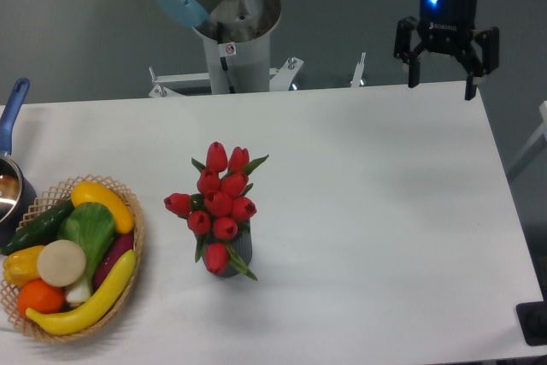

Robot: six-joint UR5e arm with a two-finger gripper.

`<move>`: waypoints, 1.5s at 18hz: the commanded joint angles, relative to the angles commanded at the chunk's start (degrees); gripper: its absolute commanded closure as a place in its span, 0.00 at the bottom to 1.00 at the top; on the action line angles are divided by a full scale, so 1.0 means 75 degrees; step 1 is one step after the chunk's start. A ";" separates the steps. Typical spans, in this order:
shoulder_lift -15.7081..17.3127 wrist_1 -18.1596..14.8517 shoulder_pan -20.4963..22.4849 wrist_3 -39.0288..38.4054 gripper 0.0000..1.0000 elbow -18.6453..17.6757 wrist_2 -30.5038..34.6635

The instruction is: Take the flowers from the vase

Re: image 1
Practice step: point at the white metal base frame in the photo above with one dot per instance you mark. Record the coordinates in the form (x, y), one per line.
(179, 80)

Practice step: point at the purple sweet potato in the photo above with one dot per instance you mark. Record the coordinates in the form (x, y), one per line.
(116, 250)

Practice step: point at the orange fruit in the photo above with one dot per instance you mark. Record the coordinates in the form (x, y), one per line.
(40, 296)

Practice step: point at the green cucumber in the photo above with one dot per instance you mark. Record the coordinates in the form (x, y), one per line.
(41, 230)

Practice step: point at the white frame at right edge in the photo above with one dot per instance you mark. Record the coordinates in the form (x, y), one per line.
(534, 145)

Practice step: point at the red tulip bouquet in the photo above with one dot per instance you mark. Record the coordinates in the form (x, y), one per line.
(221, 208)

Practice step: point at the yellow squash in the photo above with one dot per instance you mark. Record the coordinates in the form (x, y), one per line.
(93, 192)

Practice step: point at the dark grey ribbed vase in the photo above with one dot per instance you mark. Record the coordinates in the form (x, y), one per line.
(230, 258)

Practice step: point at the yellow bell pepper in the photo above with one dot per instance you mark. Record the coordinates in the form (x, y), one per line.
(21, 267)

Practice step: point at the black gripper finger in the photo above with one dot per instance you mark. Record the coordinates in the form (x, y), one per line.
(402, 49)
(478, 53)

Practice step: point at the black device at table edge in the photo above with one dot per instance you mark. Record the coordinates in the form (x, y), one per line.
(532, 319)

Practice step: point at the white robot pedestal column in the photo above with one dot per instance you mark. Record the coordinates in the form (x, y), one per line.
(236, 41)

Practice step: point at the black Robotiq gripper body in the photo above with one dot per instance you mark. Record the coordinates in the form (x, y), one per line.
(446, 26)

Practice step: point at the blue handled saucepan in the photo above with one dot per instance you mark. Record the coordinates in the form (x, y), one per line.
(17, 193)

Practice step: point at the woven wicker basket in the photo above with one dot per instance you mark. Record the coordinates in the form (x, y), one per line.
(58, 194)

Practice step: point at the beige round disc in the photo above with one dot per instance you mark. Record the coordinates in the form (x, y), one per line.
(61, 263)

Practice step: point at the green bok choy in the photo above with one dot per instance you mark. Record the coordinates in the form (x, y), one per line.
(92, 227)

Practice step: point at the yellow banana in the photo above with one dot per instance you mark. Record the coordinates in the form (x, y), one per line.
(96, 307)

